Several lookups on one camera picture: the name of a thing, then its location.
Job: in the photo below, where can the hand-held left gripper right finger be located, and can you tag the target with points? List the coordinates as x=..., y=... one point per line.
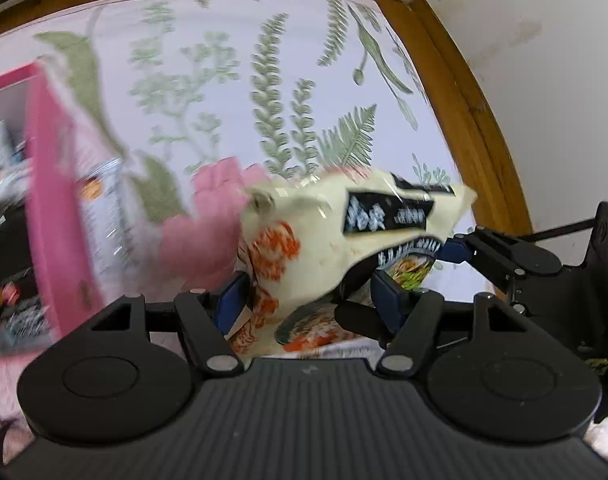
x=386, y=302

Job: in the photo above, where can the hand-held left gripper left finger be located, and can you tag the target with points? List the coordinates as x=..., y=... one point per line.
x=231, y=302

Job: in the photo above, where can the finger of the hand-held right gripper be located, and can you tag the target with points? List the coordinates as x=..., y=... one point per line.
x=503, y=255
x=359, y=320

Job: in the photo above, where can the large cream food bag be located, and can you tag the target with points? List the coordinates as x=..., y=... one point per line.
x=314, y=220

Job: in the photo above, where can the pink cardboard box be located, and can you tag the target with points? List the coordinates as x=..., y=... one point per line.
x=49, y=185

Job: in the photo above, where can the pink blanket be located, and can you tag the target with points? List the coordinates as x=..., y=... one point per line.
x=204, y=210

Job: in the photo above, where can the packets inside pink box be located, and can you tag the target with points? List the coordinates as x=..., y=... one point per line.
x=9, y=240

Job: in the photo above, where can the white leaf print bedsheet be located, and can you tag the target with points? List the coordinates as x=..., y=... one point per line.
x=294, y=60

